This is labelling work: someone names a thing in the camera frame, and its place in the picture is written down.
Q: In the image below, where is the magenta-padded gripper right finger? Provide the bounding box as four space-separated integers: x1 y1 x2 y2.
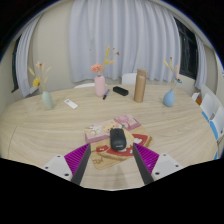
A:
132 142 183 186

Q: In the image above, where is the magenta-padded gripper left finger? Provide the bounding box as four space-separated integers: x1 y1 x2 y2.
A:
42 143 92 186

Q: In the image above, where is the black computer mouse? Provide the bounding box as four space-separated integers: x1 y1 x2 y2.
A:
109 127 127 152

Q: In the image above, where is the white remote control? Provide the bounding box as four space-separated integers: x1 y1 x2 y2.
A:
63 98 79 110

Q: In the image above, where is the blue vase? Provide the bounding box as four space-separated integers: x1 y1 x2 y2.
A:
162 88 176 108

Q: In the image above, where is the pale green vase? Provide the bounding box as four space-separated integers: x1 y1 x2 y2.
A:
41 90 55 111

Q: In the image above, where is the dark pen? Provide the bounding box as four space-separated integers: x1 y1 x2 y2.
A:
102 88 111 101

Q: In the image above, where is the bronze drink bottle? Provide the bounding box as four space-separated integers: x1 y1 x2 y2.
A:
133 68 148 104

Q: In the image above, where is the small black box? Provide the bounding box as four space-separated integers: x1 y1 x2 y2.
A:
112 85 130 97

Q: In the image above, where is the white chair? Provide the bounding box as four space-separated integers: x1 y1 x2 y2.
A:
73 82 96 89
209 106 224 142
121 72 138 85
199 84 216 122

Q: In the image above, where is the pink vase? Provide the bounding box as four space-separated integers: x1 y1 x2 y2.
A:
94 75 107 98

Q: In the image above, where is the yellow dried flower bunch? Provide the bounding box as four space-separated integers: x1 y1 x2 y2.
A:
28 60 53 93

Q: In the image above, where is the beige dried flower bunch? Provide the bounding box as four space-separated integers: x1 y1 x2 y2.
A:
162 56 183 91

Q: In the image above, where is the orange dried flower bunch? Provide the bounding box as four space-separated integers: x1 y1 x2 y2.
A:
89 45 120 77

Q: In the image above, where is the narrow white curtain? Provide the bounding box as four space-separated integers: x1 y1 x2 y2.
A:
15 14 44 98
194 34 208 90

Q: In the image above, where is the dark window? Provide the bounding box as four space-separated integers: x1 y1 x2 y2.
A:
11 36 22 93
173 18 199 80

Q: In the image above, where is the wide white curtain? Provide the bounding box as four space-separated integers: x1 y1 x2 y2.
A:
68 0 177 84

